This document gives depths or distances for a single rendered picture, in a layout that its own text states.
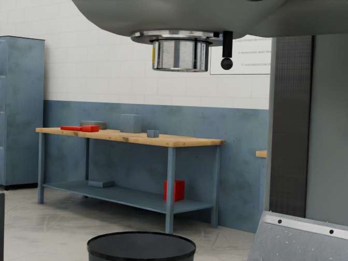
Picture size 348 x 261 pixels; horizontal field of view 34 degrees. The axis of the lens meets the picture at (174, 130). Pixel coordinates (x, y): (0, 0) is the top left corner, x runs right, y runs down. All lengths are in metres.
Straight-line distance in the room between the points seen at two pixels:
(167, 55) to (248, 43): 5.22
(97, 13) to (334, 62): 0.45
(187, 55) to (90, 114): 6.88
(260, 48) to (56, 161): 3.54
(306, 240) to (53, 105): 7.25
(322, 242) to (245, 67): 4.90
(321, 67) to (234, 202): 4.98
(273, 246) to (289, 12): 0.40
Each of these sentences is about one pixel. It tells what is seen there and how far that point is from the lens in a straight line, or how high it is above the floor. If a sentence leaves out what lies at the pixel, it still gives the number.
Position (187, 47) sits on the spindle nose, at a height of 1.30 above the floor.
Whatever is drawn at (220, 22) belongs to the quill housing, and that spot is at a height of 1.31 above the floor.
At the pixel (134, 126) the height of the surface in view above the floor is 0.96.
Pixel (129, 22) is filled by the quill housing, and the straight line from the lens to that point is 0.44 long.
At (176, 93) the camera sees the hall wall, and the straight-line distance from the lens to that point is 6.26.
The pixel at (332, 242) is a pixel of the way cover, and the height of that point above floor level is 1.07.
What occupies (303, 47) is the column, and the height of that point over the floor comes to 1.34.
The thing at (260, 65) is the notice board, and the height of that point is 1.61.
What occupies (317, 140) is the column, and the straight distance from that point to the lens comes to 0.84.
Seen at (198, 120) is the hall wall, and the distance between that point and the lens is 6.03.
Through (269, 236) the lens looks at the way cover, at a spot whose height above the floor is 1.06.
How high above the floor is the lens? 1.26
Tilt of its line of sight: 3 degrees down
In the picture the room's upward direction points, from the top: 2 degrees clockwise
